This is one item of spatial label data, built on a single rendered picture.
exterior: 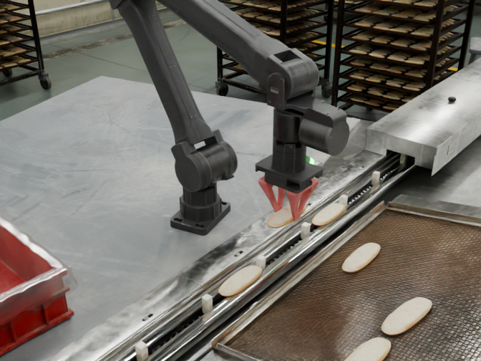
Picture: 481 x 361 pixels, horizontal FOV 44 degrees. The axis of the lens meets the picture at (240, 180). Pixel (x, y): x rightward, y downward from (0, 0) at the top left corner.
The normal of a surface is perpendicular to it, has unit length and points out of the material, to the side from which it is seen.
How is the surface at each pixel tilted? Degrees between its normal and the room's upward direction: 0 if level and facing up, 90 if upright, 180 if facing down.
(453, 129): 0
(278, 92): 90
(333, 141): 90
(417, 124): 0
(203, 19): 87
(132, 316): 0
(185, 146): 57
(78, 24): 90
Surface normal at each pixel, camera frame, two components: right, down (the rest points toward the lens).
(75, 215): 0.00, -0.88
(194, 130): 0.59, -0.21
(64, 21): 0.77, 0.29
